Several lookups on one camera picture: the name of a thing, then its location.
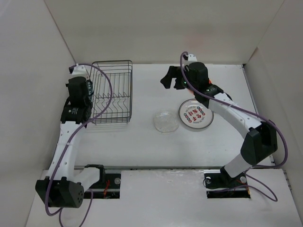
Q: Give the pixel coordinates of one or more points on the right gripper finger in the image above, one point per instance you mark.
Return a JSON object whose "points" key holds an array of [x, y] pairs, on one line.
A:
{"points": [[179, 84], [167, 79]]}

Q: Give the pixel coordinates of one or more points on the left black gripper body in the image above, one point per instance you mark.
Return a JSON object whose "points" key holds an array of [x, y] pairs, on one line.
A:
{"points": [[89, 97]]}

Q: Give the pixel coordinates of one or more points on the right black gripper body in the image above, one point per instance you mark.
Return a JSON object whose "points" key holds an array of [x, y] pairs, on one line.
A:
{"points": [[186, 72]]}

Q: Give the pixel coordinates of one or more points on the white plate red characters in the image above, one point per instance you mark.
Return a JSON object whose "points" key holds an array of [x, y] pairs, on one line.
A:
{"points": [[195, 115]]}

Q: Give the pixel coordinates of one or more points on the clear glass plate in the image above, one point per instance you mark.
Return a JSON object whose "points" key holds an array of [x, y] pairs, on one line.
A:
{"points": [[166, 121]]}

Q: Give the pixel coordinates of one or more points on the orange plastic plate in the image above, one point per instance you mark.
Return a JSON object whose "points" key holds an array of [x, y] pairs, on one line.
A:
{"points": [[192, 92]]}

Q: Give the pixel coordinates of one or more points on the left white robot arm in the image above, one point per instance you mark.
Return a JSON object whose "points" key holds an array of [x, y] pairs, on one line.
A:
{"points": [[61, 188]]}

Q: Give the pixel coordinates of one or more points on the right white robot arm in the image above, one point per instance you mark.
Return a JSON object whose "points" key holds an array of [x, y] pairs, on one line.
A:
{"points": [[260, 139]]}

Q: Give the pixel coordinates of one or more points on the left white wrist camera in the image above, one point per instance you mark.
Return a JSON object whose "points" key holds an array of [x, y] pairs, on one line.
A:
{"points": [[78, 71]]}

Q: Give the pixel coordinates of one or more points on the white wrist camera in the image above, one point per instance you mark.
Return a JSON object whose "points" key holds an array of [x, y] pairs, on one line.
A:
{"points": [[78, 71], [189, 57]]}

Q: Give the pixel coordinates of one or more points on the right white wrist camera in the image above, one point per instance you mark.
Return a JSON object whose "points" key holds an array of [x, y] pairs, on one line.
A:
{"points": [[189, 57]]}

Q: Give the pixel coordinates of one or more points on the black wire dish rack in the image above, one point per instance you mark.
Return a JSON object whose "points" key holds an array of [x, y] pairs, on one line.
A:
{"points": [[113, 91]]}

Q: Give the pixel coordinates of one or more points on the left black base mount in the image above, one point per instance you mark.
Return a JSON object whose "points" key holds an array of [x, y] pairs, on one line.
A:
{"points": [[107, 188]]}

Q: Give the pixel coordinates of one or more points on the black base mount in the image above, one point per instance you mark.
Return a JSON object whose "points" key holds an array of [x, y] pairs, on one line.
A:
{"points": [[107, 188], [220, 186]]}

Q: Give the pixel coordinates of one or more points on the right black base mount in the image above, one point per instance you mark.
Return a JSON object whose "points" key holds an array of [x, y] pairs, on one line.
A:
{"points": [[220, 186]]}

